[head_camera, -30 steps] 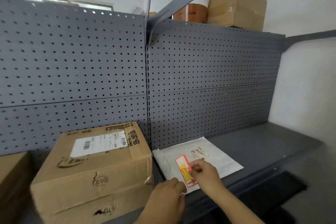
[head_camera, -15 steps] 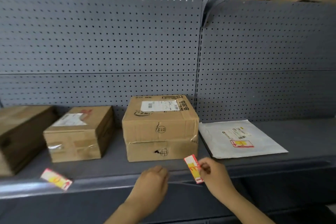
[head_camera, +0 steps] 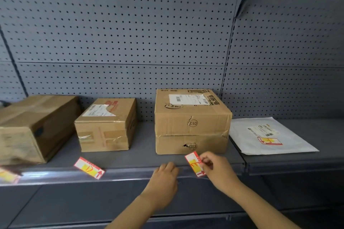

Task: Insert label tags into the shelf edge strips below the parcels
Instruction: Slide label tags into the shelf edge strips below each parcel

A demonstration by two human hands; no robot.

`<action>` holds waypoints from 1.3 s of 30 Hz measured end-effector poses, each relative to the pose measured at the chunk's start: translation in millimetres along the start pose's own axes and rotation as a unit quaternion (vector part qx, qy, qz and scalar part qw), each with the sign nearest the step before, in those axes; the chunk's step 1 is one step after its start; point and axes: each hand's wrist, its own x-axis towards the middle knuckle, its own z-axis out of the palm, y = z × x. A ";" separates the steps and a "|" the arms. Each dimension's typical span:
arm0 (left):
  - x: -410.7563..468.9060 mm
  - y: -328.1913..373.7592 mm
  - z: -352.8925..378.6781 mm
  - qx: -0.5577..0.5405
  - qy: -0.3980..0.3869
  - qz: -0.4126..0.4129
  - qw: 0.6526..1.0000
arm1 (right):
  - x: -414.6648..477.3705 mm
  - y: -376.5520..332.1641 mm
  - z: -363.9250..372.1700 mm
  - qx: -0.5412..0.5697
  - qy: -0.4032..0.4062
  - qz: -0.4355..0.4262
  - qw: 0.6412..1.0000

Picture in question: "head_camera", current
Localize person's left forearm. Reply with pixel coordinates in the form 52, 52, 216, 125
104, 195, 162, 229

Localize person's right hand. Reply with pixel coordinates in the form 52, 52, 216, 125
200, 151, 242, 196

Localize person's right forearm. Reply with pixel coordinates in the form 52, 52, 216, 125
226, 181, 304, 229

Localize red yellow sticker on mailer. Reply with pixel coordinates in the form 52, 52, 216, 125
258, 137, 283, 146

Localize small taped cardboard box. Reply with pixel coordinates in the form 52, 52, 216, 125
74, 98, 137, 153

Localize long plain cardboard box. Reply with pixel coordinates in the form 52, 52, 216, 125
0, 95, 81, 165

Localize person's left hand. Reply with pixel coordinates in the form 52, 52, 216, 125
141, 162, 180, 212

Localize white mailer envelope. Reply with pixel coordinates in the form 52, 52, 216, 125
229, 117, 320, 156

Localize tall cardboard box white label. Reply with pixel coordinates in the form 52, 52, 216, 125
154, 88, 233, 155

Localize grey pegboard back panel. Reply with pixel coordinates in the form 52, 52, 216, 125
0, 0, 344, 122

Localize grey metal shelf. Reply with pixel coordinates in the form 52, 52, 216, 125
0, 118, 344, 229

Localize red yellow label card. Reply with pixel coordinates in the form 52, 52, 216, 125
74, 157, 106, 180
185, 151, 206, 178
0, 167, 21, 184

